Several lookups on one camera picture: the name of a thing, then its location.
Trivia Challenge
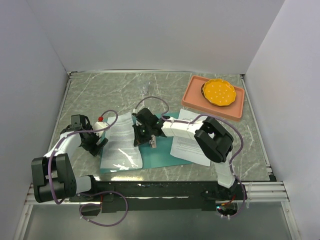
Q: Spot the printed paper sheet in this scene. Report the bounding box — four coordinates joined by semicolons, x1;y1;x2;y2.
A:
170;107;214;167
100;112;143;173

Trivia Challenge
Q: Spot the teal file folder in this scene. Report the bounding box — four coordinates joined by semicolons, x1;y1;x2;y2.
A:
99;111;199;174

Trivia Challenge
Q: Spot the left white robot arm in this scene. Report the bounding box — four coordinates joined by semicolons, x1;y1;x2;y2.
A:
31;121;110;204

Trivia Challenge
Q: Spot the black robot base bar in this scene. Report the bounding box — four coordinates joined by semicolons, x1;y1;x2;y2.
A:
69;181;247;213

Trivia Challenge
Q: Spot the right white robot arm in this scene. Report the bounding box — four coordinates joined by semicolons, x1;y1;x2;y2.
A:
132;108;237;200

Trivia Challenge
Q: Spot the metal folder clip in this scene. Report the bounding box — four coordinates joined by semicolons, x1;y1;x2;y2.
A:
149;135;157;149

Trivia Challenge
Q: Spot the clear glass cup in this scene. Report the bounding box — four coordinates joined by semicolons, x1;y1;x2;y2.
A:
138;81;150;96

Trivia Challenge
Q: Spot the pink rectangular tray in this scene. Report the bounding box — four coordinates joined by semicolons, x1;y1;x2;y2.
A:
181;75;245;122

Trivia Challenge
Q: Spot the orange dotted plate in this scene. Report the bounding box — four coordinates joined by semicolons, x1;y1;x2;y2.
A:
201;78;237;107

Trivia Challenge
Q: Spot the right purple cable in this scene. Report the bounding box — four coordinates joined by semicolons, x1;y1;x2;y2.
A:
133;96;248;221

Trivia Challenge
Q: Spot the purple cable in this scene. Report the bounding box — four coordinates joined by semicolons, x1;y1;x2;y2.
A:
133;96;248;221
48;109;129;228

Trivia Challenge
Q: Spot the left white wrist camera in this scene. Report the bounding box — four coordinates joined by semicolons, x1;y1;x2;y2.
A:
92;116;110;138

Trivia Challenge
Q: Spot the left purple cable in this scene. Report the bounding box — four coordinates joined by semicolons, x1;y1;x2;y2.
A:
48;109;129;228

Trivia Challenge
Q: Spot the aluminium frame rail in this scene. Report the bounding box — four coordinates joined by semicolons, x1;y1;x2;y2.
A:
13;182;302;240

